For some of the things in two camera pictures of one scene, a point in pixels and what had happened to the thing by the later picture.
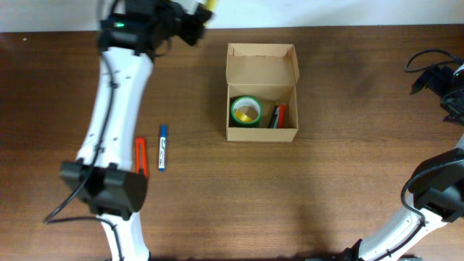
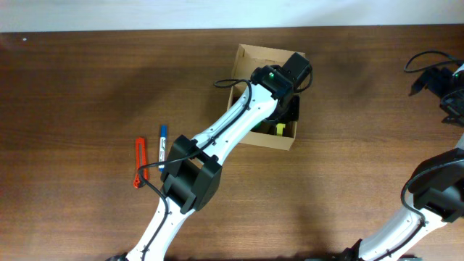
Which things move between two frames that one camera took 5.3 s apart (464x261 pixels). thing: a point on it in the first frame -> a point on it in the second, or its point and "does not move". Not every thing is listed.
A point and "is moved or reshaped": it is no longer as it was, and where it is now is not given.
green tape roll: x=241 y=122 is moved or reshaped
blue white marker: x=162 y=148 does not move
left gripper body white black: x=181 y=20 -> x=288 y=113
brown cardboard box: x=270 y=74 is moved or reshaped
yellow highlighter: x=212 y=6 -> x=280 y=127
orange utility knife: x=141 y=156 does not move
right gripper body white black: x=449 y=88 does not move
